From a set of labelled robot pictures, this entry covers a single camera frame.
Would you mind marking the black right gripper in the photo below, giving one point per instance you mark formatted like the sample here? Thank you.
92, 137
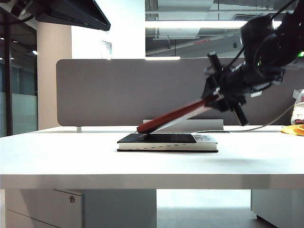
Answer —
234, 83

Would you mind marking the red leather-bound book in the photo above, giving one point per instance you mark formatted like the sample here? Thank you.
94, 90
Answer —
171, 116

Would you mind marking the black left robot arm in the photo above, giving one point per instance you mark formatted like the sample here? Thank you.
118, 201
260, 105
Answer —
71, 12

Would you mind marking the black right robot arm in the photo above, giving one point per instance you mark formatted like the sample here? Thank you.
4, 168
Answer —
268, 40

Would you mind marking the black hardcover book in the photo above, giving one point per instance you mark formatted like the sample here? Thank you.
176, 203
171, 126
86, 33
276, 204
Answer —
166, 145

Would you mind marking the red ceiling sign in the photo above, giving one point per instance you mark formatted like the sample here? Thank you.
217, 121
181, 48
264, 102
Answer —
201, 42

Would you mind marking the short light strip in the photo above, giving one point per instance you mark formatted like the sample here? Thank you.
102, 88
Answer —
162, 58

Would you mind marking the long ceiling light strip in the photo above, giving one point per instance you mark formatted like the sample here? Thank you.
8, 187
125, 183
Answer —
190, 24

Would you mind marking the yellow cloth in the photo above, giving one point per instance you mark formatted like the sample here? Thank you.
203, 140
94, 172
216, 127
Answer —
291, 130

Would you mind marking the ceiling air vent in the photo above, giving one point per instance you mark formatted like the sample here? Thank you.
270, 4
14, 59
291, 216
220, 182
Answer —
240, 17

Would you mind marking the clear plastic snack bag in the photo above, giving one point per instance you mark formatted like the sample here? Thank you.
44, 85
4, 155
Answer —
298, 111

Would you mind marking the brown fabric desk partition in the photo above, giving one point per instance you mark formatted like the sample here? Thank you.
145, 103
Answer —
118, 95

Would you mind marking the plain white cabinet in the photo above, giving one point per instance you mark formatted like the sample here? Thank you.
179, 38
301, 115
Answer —
280, 206

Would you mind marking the white partition support foot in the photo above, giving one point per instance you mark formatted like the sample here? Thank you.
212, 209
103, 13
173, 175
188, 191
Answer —
79, 129

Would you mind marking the white drawer cabinet with lock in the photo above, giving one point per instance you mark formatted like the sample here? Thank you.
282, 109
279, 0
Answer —
107, 209

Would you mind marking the round metal drawer lock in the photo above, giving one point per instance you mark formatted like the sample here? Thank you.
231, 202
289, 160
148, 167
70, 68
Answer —
71, 199

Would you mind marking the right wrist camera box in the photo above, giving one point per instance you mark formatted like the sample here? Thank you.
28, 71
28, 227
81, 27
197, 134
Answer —
276, 76

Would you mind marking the metal wall plate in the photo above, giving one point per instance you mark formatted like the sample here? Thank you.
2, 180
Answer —
107, 48

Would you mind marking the dark glass door frame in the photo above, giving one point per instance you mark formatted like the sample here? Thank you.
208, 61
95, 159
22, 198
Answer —
9, 83

